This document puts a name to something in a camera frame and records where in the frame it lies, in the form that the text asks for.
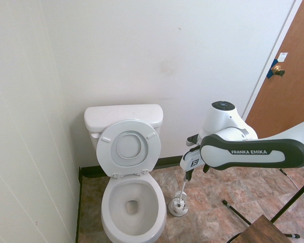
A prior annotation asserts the black floor cable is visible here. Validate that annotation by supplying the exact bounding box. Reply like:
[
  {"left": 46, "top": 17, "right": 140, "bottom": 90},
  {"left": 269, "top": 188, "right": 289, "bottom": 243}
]
[{"left": 227, "top": 231, "right": 247, "bottom": 243}]

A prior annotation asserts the white toilet seat with lid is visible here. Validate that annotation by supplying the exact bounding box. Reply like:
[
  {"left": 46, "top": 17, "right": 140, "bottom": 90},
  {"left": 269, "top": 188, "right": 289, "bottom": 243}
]
[{"left": 96, "top": 119, "right": 162, "bottom": 179}]

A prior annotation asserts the dark wooden table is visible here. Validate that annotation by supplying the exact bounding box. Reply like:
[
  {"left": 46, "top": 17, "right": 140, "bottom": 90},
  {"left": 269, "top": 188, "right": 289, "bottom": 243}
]
[{"left": 232, "top": 214, "right": 294, "bottom": 243}]

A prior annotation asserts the brass door knob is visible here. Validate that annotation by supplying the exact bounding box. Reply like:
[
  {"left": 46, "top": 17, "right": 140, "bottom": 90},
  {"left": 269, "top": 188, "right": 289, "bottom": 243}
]
[{"left": 272, "top": 64, "right": 286, "bottom": 77}]

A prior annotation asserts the white toilet brush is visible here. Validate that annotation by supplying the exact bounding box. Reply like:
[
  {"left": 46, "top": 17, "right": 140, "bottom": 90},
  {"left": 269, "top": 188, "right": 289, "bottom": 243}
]
[{"left": 175, "top": 174, "right": 189, "bottom": 211}]

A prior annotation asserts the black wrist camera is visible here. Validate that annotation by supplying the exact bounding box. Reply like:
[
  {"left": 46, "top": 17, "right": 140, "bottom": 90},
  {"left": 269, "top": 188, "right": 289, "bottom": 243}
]
[{"left": 186, "top": 135, "right": 201, "bottom": 147}]

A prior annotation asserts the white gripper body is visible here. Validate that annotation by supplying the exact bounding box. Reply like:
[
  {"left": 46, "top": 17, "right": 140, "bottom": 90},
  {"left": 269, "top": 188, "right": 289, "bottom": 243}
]
[{"left": 180, "top": 146, "right": 205, "bottom": 175}]

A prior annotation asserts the white toilet tank lid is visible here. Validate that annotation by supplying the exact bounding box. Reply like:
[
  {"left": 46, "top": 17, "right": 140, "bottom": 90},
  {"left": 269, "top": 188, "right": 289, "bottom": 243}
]
[{"left": 84, "top": 104, "right": 165, "bottom": 133}]

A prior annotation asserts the white door frame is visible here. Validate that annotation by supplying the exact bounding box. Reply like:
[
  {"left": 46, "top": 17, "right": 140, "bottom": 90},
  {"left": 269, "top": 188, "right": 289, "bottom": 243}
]
[{"left": 239, "top": 0, "right": 304, "bottom": 119}]

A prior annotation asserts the white toilet bowl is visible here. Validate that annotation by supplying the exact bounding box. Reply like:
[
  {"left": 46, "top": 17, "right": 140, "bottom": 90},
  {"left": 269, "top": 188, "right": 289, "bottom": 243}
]
[{"left": 100, "top": 170, "right": 167, "bottom": 243}]

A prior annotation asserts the white toilet brush holder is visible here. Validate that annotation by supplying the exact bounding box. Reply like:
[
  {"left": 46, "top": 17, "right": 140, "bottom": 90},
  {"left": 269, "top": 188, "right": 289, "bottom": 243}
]
[{"left": 169, "top": 191, "right": 189, "bottom": 217}]

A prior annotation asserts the blue tape strip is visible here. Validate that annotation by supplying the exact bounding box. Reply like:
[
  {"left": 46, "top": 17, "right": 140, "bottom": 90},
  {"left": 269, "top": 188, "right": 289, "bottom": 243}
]
[{"left": 267, "top": 57, "right": 281, "bottom": 79}]

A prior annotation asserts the black camera tripod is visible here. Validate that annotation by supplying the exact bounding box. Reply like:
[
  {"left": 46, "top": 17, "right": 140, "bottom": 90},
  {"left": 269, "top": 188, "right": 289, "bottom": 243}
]
[{"left": 222, "top": 168, "right": 304, "bottom": 240}]

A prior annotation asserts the brown wooden door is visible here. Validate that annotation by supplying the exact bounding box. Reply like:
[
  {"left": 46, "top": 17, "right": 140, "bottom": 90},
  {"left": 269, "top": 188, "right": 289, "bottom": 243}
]
[{"left": 245, "top": 0, "right": 304, "bottom": 139}]

